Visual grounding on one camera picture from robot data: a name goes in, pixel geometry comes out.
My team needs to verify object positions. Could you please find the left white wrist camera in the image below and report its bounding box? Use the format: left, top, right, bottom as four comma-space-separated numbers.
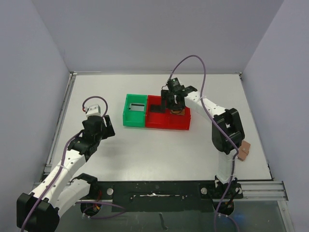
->
83, 104, 101, 118

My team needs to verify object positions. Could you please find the silver card in green bin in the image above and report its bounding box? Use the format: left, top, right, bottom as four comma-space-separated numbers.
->
128, 103, 145, 112

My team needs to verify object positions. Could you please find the green plastic bin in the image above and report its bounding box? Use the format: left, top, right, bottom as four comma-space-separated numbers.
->
123, 94, 148, 128

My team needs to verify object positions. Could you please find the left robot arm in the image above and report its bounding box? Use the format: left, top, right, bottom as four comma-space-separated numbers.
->
16, 115, 115, 232

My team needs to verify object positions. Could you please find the aluminium rail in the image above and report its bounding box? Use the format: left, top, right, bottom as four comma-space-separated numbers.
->
43, 179, 288, 204
43, 72, 76, 175

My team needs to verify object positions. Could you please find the aluminium front rail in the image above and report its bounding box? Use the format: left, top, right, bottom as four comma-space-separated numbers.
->
43, 179, 288, 204

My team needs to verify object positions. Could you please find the gold card in red bin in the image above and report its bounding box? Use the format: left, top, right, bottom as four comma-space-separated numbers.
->
170, 109, 185, 116

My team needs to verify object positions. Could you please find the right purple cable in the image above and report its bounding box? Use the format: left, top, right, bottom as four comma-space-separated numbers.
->
166, 55, 241, 232

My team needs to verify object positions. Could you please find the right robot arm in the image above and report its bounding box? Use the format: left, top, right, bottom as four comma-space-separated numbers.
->
161, 78, 245, 198

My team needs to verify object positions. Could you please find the red double plastic bin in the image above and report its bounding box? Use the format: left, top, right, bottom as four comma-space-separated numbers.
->
145, 95, 191, 131

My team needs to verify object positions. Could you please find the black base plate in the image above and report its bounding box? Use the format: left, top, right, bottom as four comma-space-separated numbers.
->
82, 180, 243, 214

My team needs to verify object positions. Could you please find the purple cable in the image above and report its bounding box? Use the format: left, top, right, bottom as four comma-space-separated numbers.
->
166, 55, 241, 232
20, 96, 126, 232

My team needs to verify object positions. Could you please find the black card in red bin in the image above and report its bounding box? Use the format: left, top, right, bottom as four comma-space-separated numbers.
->
150, 104, 165, 114

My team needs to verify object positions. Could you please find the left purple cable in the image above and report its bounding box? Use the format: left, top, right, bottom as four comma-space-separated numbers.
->
20, 96, 126, 232

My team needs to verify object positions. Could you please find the aluminium left rail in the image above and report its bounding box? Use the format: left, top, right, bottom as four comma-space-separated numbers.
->
43, 72, 76, 175

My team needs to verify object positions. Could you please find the tan leather card holder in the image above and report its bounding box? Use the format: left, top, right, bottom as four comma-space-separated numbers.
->
238, 140, 251, 161

